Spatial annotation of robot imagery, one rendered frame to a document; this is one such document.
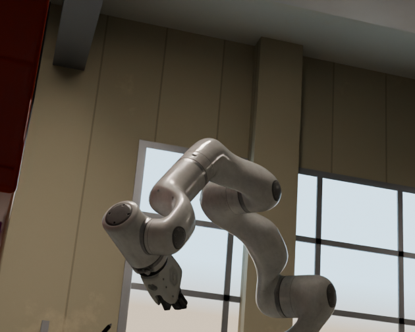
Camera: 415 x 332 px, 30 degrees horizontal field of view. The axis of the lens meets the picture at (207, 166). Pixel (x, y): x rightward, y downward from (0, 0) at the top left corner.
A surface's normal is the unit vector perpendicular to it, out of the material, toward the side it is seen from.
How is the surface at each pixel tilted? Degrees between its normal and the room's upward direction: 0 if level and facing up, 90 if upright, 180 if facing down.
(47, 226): 90
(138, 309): 90
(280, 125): 90
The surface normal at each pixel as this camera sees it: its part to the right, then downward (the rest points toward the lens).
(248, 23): -0.07, 0.93
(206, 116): 0.26, -0.33
